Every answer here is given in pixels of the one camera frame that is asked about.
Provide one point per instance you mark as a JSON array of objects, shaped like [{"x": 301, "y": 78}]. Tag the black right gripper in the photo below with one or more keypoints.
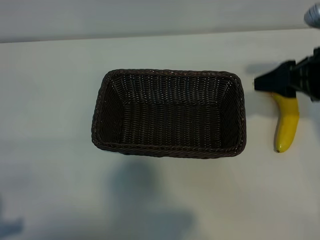
[{"x": 307, "y": 77}]

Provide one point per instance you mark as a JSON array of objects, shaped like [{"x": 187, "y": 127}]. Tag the yellow banana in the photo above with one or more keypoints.
[{"x": 287, "y": 125}]

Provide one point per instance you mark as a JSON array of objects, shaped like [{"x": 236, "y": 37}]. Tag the dark brown wicker basket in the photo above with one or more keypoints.
[{"x": 175, "y": 117}]

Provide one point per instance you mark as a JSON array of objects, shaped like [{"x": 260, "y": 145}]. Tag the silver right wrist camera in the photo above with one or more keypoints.
[{"x": 313, "y": 16}]

